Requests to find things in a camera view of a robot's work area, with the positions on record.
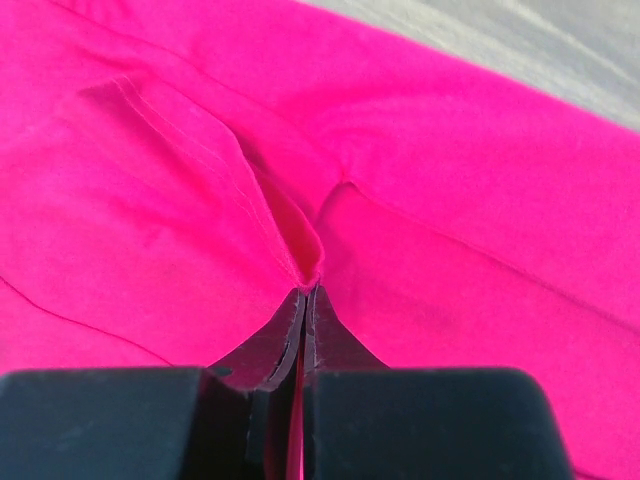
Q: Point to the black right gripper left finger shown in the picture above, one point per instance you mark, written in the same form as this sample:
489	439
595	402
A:
263	361

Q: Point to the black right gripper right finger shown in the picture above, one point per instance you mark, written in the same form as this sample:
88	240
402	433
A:
329	345

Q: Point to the pink t shirt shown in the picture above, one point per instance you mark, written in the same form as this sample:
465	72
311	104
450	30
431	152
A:
170	170

